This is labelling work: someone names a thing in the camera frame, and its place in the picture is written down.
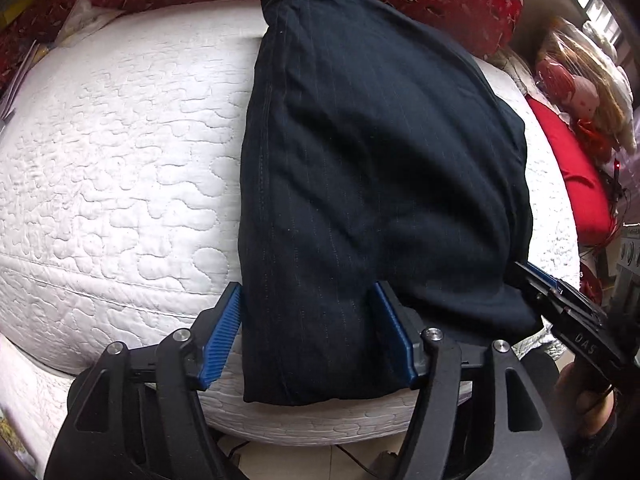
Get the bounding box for white quilted mattress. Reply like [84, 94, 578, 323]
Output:
[0, 0, 586, 461]

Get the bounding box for red pillow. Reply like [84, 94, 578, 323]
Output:
[526, 96, 615, 247]

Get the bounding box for person's right hand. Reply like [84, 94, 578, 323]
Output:
[554, 364, 620, 430]

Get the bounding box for doll in plastic wrap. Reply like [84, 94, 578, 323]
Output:
[535, 17, 633, 148]

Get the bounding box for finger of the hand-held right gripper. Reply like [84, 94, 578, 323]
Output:
[525, 261, 599, 312]
[514, 262, 567, 322]

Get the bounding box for white plastic bag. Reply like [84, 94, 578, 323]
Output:
[52, 0, 126, 46]

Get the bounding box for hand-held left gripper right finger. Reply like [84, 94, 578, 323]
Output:
[370, 281, 573, 480]

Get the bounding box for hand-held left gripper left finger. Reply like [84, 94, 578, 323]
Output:
[47, 281, 244, 480]

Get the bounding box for navy pinstriped pants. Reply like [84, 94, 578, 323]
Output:
[239, 0, 546, 405]

